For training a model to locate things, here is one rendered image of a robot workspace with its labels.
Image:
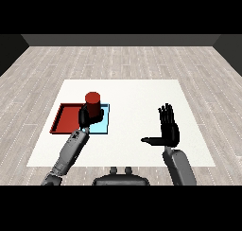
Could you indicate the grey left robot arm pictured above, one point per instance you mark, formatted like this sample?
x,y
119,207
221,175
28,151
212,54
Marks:
x,y
68,156

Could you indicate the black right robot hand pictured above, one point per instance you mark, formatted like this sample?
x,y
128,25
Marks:
x,y
170,132

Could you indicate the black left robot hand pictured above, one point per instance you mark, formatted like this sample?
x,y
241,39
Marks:
x,y
84,118

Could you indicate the dark grey robot body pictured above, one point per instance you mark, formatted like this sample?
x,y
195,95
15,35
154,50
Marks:
x,y
121,178

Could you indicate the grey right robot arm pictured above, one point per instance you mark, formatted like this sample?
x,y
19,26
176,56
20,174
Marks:
x,y
179,167

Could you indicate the light blue shallow open box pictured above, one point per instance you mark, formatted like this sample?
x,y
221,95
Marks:
x,y
100,126

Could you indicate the red shallow open box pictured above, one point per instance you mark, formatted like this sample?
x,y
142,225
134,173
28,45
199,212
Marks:
x,y
66,119

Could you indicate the red can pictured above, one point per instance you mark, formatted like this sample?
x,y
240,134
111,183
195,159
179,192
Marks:
x,y
93,103

